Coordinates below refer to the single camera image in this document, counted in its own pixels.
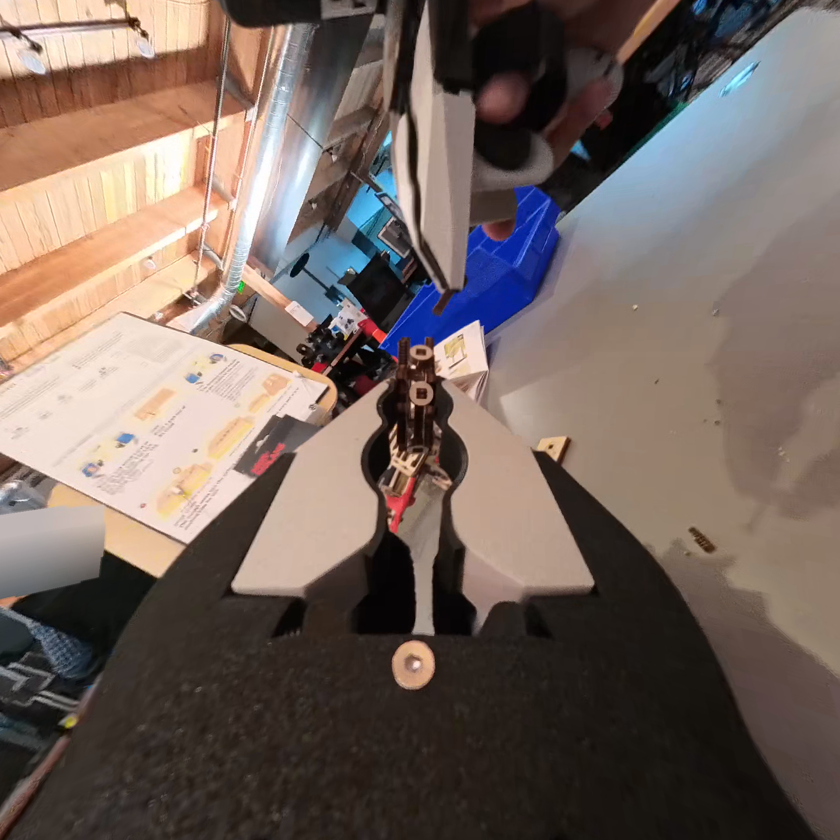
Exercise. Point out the person's right hand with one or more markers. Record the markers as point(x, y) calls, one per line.
point(584, 111)

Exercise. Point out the grey desk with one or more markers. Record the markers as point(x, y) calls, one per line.
point(656, 328)

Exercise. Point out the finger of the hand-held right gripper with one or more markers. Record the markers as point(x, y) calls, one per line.
point(403, 157)
point(446, 170)

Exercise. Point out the black oval desk button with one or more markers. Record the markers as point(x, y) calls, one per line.
point(740, 79)

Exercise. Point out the silver air duct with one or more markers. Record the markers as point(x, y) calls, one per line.
point(269, 164)

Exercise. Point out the square wooden plate with holes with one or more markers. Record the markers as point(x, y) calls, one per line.
point(554, 447)

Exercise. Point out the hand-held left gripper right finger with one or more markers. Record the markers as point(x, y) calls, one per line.
point(518, 525)

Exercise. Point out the ceiling spot light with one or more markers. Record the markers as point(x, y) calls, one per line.
point(31, 59)
point(141, 43)

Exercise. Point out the black cardboard box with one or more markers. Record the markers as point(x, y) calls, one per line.
point(269, 446)

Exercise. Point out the grey rectangular air duct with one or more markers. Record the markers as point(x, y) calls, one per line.
point(334, 131)

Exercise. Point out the instruction booklet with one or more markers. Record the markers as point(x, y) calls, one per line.
point(463, 358)

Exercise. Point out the yellow board with papers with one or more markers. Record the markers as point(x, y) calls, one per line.
point(131, 420)

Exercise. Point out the wooden radial engine model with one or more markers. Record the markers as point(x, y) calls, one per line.
point(420, 394)

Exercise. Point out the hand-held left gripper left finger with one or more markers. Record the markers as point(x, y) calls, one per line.
point(308, 525)

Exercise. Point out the blue plastic bin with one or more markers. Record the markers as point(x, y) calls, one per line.
point(499, 282)

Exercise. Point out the small dark wooden bit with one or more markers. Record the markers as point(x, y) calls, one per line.
point(701, 538)

